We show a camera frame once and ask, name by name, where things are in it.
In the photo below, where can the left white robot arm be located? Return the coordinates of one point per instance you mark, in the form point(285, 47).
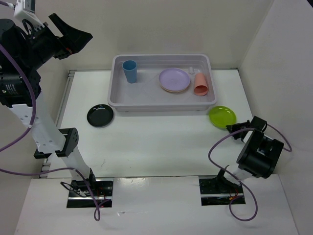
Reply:
point(23, 50)

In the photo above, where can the coral plastic cup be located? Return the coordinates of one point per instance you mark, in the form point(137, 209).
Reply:
point(200, 85)

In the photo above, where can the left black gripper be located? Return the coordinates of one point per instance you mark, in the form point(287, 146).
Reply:
point(75, 39)

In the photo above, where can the black plate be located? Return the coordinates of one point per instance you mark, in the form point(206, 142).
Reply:
point(100, 115)

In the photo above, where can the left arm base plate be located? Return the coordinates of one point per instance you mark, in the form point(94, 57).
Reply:
point(80, 197)

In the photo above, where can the green plastic plate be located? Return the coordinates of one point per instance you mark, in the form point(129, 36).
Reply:
point(222, 116)

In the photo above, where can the blue plastic cup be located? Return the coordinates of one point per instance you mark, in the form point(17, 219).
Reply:
point(130, 70)

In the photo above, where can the purple plastic plate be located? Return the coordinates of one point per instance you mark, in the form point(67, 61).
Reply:
point(174, 79)

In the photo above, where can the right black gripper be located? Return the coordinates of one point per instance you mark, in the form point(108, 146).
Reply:
point(233, 128)

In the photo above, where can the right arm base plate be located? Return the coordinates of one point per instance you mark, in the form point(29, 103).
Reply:
point(215, 193)

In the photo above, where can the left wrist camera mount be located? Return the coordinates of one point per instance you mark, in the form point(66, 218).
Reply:
point(25, 10)

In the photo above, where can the lavender plastic bin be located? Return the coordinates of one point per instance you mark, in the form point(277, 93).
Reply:
point(147, 95)

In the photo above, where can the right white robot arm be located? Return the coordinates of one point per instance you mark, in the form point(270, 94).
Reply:
point(258, 158)

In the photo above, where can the orange plastic plate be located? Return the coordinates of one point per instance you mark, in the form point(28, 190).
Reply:
point(174, 92)

